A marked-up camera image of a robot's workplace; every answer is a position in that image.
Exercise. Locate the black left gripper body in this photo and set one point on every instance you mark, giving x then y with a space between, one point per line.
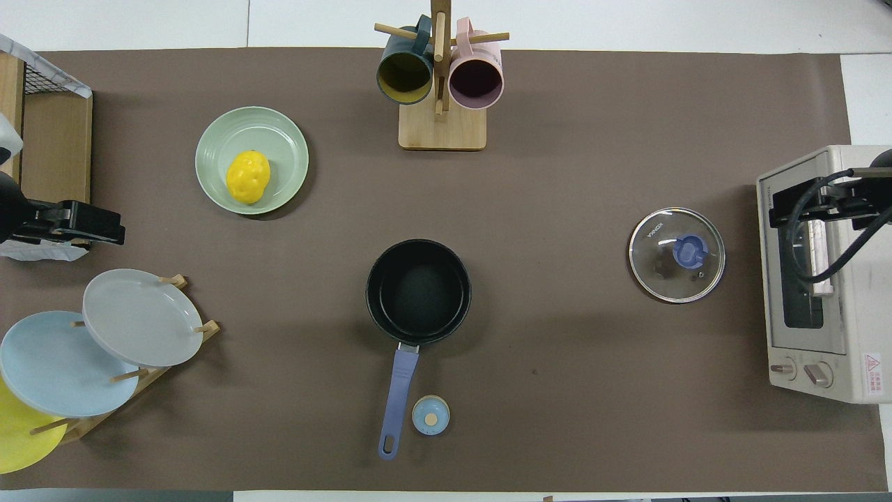
94 223

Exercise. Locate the toaster oven knob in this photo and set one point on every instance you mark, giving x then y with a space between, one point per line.
817 374
782 367

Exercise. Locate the wooden plate rack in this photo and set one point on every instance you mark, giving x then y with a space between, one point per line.
87 425

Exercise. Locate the glass lid blue knob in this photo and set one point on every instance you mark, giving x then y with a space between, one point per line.
655 272

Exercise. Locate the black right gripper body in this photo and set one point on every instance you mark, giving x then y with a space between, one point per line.
843 206

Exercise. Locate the light green plate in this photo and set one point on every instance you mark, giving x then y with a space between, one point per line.
279 139

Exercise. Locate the grey plate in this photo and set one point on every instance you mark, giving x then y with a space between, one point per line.
139 317

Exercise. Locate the brown table mat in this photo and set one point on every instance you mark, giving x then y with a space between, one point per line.
592 174

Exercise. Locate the wooden shelf box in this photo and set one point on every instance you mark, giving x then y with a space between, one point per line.
56 139

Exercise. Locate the yellow potato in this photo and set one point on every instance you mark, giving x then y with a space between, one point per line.
248 176

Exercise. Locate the pink mug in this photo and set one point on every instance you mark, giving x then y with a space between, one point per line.
476 80

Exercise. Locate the wooden mug tree stand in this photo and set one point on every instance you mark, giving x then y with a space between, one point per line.
442 129

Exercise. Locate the white crumpled plastic sheet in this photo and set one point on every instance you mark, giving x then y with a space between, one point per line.
42 252

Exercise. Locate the light blue plate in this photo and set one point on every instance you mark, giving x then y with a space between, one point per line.
56 366

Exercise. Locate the beige toaster oven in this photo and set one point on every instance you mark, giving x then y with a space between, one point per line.
864 314

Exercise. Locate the yellow plate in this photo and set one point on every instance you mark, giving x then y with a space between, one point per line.
21 439

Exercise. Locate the dark green mug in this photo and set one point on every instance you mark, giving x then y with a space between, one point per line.
404 73

